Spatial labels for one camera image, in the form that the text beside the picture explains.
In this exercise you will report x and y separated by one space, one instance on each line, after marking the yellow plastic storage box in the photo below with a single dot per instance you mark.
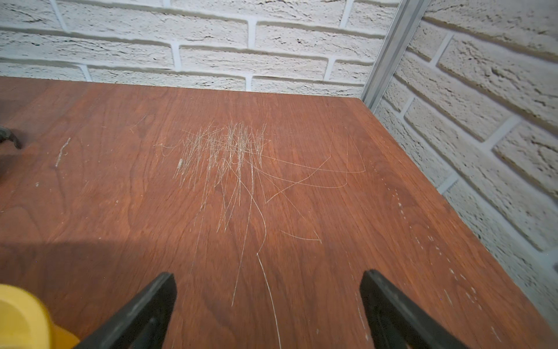
26 322

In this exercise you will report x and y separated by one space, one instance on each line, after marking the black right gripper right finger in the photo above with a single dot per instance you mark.
395 321

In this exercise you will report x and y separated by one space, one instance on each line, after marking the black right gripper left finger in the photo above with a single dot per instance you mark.
143 322

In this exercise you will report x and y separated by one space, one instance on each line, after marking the aluminium corner post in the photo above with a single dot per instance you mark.
401 31

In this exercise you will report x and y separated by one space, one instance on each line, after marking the black handled hammer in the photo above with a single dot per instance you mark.
7 135

